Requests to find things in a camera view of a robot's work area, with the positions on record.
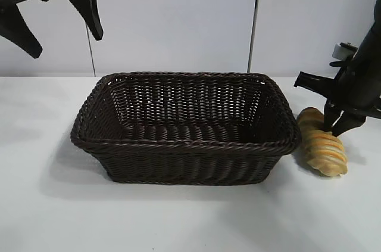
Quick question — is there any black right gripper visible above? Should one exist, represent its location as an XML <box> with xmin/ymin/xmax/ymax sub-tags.
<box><xmin>294</xmin><ymin>55</ymin><xmax>381</xmax><ymax>138</ymax></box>

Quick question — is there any long striped bread loaf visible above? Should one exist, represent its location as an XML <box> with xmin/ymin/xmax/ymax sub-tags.
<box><xmin>296</xmin><ymin>107</ymin><xmax>348</xmax><ymax>178</ymax></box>

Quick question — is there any dark brown wicker basket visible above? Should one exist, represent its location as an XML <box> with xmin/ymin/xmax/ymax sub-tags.
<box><xmin>70</xmin><ymin>70</ymin><xmax>301</xmax><ymax>183</ymax></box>

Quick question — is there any thin dark wall strip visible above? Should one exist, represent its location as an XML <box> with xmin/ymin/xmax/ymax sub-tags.
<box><xmin>88</xmin><ymin>27</ymin><xmax>97</xmax><ymax>76</ymax></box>

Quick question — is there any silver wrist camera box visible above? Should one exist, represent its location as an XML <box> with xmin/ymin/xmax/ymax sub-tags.
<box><xmin>329</xmin><ymin>42</ymin><xmax>358</xmax><ymax>68</ymax></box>

